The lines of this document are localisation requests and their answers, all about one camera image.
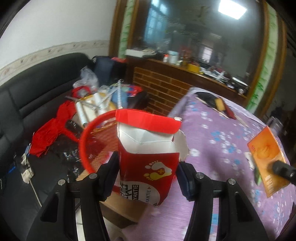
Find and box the dark navy bag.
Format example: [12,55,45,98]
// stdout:
[92,56,114,87]

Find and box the wooden brick-pattern counter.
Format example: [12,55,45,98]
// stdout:
[126,57,246,115]

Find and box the dark red packet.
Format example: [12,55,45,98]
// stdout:
[222,100,236,120]

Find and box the orange medicine box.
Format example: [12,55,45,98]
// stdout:
[247,126,290,198]

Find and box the yellow tape roll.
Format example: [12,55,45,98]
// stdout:
[214,98,226,112]

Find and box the black leather sofa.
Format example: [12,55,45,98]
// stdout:
[1,53,93,240]

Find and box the red cloth on sofa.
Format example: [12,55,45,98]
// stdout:
[29,100,79,157]

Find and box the clear plastic measuring jug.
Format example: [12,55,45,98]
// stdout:
[266,116,283,136]

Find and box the red plastic basket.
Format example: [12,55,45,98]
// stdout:
[78,109,121,194]

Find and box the torn red white carton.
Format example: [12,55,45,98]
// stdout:
[115,109,189,206]

